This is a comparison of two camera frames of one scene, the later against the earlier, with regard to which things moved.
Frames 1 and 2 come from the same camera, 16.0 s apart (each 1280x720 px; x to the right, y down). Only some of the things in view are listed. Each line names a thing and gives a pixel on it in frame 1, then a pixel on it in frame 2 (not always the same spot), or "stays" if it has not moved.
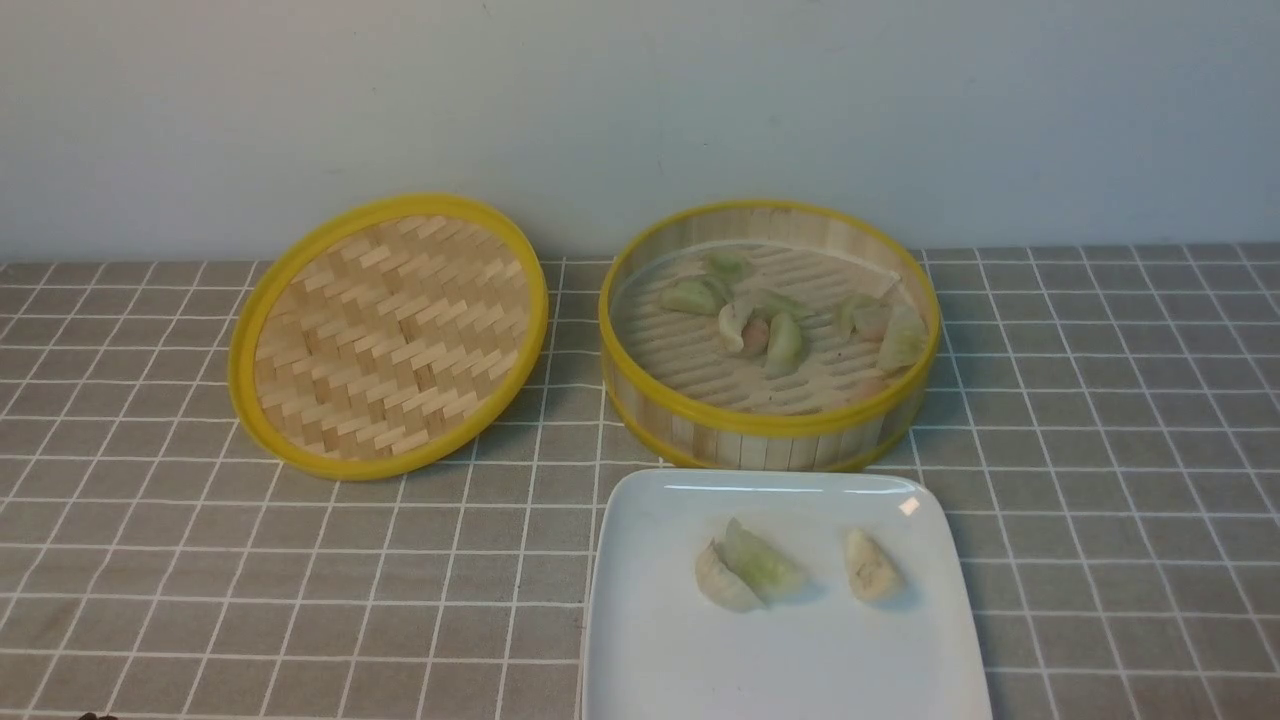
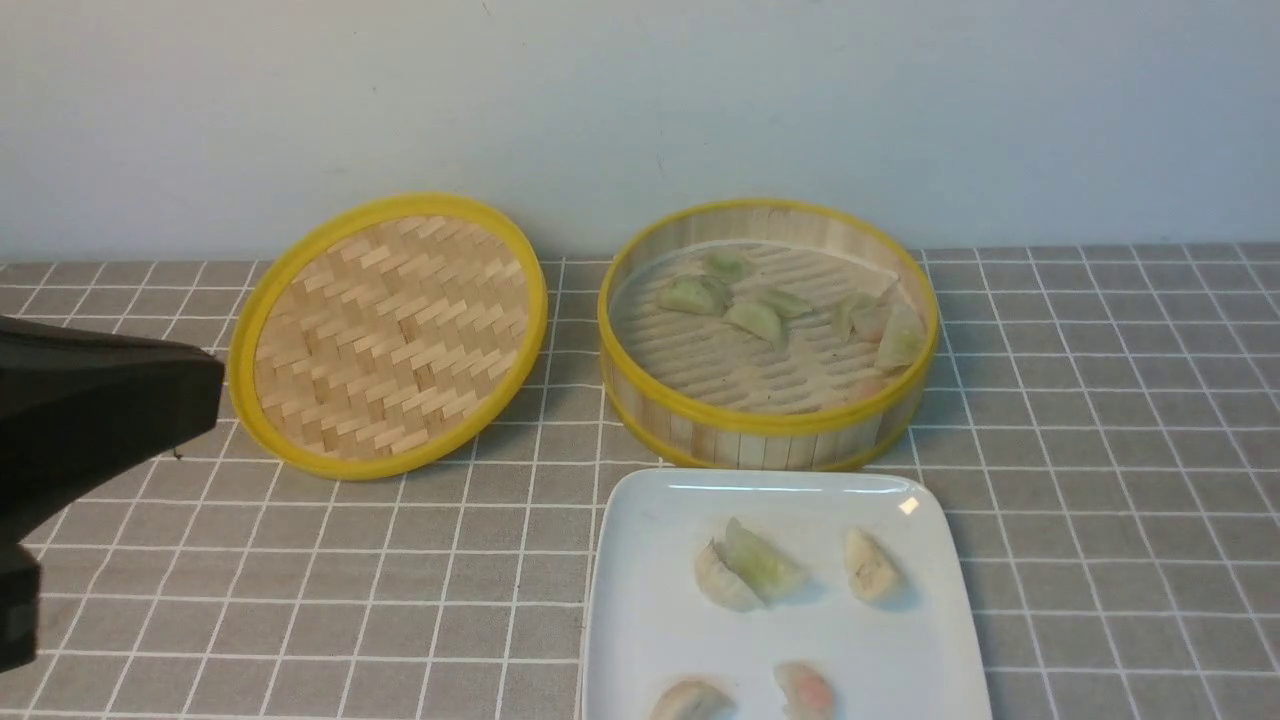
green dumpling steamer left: x=694 y=296 stays
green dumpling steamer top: x=728 y=267 stays
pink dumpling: x=755 y=336 → x=809 y=696
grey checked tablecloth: x=1110 y=419 stays
